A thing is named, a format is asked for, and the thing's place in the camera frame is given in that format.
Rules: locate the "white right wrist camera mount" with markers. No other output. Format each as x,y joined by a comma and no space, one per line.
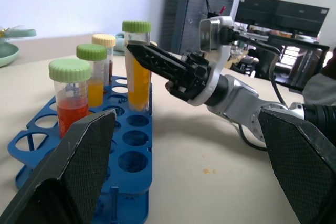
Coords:
210,32

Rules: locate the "pale green bowl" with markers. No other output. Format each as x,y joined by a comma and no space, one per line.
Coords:
8,56

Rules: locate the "dark grey pegboard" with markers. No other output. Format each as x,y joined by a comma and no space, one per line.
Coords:
181,11

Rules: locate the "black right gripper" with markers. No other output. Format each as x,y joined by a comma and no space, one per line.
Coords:
195,77

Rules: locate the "black framed screen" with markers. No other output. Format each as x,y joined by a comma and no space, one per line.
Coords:
302,77

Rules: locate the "red liquid tube green cap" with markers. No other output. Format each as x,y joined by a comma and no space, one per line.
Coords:
71,113

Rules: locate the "tall yellow tube green cap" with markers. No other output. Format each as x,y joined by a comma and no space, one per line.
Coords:
139,87

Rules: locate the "dark red tube yellow cap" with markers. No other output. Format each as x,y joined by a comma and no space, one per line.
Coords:
103,40

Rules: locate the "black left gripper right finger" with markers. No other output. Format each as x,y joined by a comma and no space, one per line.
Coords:
302,161

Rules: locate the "black computer monitor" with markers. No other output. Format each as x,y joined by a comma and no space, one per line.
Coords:
275,14

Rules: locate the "blue test tube rack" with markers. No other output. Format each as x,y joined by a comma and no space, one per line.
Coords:
135,161

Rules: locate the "teal cloth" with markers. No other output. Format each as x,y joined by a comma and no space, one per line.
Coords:
120,44

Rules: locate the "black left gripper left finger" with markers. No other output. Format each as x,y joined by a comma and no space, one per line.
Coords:
78,155

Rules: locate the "pale green plate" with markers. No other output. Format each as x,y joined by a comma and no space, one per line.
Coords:
23,33

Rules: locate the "short yellow tube green cap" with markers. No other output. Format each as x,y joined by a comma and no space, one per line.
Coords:
95,93

